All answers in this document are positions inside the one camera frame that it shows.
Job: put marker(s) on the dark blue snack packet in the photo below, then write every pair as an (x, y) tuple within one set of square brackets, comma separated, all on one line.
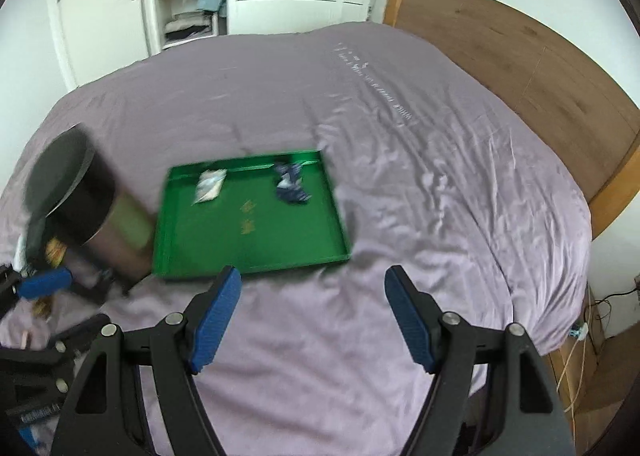
[(291, 183)]

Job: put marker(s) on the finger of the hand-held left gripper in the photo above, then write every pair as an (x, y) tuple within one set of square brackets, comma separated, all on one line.
[(80, 331), (45, 283)]

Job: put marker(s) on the white power strip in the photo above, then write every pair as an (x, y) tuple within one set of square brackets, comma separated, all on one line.
[(577, 332)]

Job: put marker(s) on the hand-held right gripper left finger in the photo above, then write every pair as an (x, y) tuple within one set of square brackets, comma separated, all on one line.
[(216, 321)]

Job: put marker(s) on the stack of light folded clothes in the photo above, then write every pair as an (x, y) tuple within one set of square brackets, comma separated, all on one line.
[(187, 27)]

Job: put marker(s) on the wooden headboard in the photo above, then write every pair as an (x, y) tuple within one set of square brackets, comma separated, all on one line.
[(525, 66)]

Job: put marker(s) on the green metal tray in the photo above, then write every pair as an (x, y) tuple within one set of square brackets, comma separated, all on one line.
[(250, 236)]

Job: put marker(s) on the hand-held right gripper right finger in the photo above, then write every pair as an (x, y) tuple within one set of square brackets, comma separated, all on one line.
[(414, 326)]

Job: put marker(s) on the white snack packet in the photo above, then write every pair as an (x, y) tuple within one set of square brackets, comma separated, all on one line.
[(209, 186)]

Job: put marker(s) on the yellow snack packet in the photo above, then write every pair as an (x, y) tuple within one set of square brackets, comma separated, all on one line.
[(56, 251)]

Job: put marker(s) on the purple bed sheet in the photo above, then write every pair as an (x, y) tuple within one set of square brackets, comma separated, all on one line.
[(380, 146)]

